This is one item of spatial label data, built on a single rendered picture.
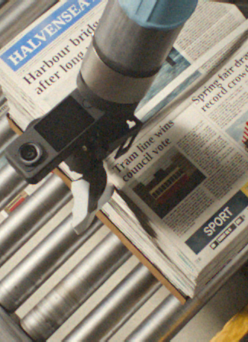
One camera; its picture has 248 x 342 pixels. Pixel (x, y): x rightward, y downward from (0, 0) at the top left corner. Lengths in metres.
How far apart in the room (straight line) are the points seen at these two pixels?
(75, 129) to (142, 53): 0.12
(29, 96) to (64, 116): 0.15
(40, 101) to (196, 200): 0.22
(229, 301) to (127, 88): 1.25
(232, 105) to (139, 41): 0.26
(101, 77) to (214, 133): 0.23
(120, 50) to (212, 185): 0.25
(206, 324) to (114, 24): 1.30
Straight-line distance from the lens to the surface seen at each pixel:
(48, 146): 0.78
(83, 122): 0.78
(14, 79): 0.95
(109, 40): 0.72
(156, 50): 0.72
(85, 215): 0.87
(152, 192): 0.89
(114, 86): 0.74
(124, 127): 0.84
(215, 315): 1.93
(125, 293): 1.12
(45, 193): 1.16
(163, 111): 0.93
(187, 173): 0.90
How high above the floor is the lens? 1.92
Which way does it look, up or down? 75 degrees down
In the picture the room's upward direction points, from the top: 11 degrees counter-clockwise
